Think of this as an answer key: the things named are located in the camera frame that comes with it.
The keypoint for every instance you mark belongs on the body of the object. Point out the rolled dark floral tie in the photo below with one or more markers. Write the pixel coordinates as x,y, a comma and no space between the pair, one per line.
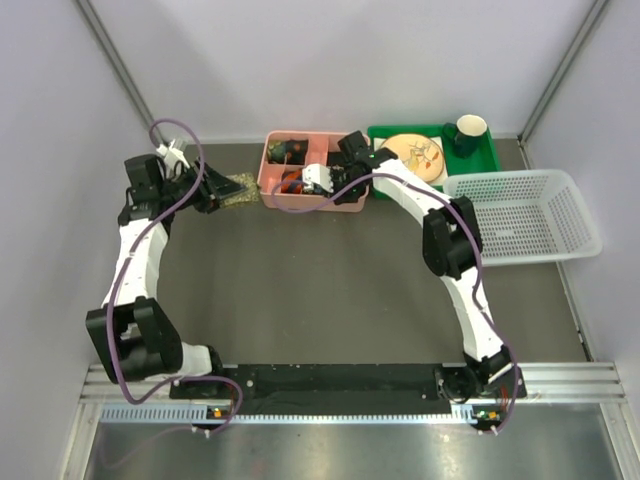
287,152

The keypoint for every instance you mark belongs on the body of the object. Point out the green plastic tray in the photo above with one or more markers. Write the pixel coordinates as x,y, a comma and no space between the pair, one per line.
483,160

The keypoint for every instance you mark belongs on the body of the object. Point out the olive green patterned tie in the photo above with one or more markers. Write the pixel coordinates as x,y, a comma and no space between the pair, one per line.
249,193

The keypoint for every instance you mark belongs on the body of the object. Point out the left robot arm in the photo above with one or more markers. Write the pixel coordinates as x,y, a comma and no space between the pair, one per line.
132,335

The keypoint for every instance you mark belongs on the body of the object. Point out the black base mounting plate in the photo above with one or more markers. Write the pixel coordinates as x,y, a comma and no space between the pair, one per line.
362,391

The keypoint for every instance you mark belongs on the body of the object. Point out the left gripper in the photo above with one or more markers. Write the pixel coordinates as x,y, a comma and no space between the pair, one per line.
212,189

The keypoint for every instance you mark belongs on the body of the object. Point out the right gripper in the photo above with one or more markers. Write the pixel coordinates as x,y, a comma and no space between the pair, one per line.
340,200

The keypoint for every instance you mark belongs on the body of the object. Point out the cream floral plate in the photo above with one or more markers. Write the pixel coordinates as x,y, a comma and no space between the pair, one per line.
429,164

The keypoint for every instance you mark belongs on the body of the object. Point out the white perforated plastic basket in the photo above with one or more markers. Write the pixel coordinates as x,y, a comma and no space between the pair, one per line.
529,216

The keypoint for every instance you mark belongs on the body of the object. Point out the dark green mug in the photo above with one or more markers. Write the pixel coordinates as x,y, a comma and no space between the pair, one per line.
465,134

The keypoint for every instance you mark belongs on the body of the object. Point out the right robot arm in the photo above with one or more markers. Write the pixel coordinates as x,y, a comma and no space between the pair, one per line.
451,249

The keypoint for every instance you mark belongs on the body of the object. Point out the aluminium frame rail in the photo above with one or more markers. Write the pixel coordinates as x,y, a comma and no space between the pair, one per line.
582,382

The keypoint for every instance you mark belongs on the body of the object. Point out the pink divided storage box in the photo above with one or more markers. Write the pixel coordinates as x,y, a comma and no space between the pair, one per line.
323,149

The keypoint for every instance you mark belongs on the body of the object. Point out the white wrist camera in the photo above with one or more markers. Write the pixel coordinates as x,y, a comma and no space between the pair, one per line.
171,153
317,179

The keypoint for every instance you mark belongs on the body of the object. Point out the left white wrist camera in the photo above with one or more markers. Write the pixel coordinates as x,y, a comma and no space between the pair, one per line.
171,153

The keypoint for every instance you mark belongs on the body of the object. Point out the rolled orange blue tie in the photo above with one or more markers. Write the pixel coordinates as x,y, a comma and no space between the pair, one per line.
291,182

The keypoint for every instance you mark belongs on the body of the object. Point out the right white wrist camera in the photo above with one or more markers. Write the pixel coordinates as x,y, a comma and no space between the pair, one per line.
317,179

